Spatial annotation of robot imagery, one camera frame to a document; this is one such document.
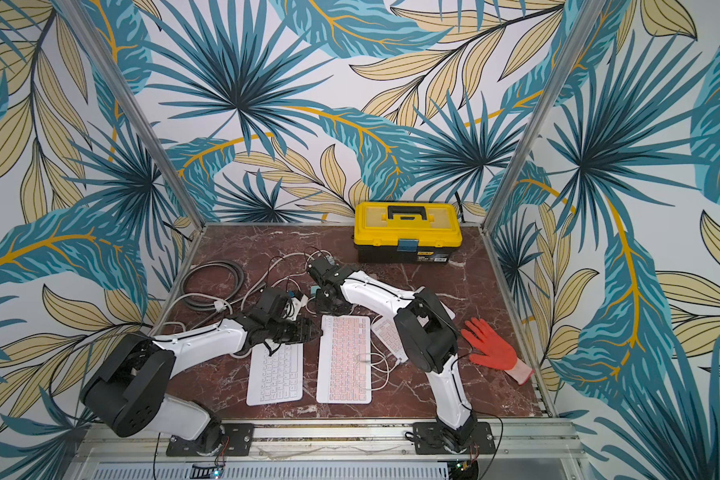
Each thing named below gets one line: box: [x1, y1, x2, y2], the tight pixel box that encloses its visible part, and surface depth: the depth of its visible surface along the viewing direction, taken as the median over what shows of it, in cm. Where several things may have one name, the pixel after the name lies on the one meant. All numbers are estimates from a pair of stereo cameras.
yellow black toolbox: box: [354, 202, 463, 264], surface depth 100 cm
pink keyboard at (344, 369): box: [316, 315, 372, 404], surface depth 85 cm
